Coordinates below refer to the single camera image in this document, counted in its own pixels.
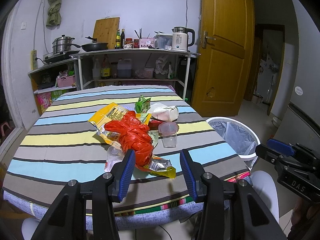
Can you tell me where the green snack wrapper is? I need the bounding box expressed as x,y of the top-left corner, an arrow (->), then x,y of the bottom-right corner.
135,95 -> 151,113

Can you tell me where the white paper bag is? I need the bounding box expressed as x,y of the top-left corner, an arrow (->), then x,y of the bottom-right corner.
147,102 -> 179,122

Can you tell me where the metal kitchen shelf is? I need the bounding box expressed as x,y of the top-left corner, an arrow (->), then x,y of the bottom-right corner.
28,48 -> 198,99

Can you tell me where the red plastic bag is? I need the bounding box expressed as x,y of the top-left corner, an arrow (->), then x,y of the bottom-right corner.
104,111 -> 153,167

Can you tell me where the steel steamer pot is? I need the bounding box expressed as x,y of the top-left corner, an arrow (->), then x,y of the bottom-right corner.
52,35 -> 81,54

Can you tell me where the green hanging cloth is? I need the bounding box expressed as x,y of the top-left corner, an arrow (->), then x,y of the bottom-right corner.
46,0 -> 62,27

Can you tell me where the induction cooker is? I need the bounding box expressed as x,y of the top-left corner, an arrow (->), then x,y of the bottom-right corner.
43,50 -> 80,64

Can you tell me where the black frying pan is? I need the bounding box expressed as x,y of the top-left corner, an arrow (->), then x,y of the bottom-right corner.
81,36 -> 108,52

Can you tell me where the clear plastic cup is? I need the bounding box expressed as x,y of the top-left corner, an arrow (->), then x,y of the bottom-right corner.
158,122 -> 179,148

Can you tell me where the striped tablecloth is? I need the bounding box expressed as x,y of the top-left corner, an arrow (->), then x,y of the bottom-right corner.
3,85 -> 250,230

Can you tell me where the wooden cutting board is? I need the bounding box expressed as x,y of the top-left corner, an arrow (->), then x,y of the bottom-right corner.
93,17 -> 120,49

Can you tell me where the pink utensil holder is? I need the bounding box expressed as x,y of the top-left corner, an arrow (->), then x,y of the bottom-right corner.
139,37 -> 155,49

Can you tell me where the small yellow wrapper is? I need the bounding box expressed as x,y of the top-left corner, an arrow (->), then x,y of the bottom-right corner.
139,155 -> 176,179

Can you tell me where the pink basket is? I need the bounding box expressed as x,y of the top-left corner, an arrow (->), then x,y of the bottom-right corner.
56,75 -> 76,88

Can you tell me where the white trash bin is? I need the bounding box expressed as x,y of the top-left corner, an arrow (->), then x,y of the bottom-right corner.
206,116 -> 260,170

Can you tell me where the yellow snack bag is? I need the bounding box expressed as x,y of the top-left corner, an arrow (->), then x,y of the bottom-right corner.
88,102 -> 128,150

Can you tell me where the white electric kettle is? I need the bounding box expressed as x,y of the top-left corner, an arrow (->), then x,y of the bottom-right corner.
171,27 -> 195,51

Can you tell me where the dark sauce bottle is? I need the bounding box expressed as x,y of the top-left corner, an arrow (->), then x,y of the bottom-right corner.
120,29 -> 125,49

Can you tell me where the wooden door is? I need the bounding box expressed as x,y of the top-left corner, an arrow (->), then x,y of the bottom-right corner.
191,0 -> 254,117

